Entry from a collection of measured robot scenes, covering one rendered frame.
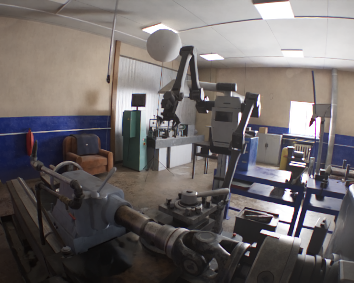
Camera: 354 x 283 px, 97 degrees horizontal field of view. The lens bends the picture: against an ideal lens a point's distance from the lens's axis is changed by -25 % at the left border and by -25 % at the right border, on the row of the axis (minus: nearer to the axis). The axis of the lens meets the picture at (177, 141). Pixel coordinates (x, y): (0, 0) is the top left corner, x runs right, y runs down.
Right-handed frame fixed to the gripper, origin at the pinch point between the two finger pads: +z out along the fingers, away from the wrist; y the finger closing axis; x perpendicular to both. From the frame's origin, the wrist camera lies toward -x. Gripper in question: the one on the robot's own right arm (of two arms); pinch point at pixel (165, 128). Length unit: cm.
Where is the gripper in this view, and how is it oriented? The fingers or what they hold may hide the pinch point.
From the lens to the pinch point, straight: 126.7
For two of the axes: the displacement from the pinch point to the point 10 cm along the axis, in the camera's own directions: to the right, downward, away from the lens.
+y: 8.9, 1.1, -4.4
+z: -2.7, 9.1, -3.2
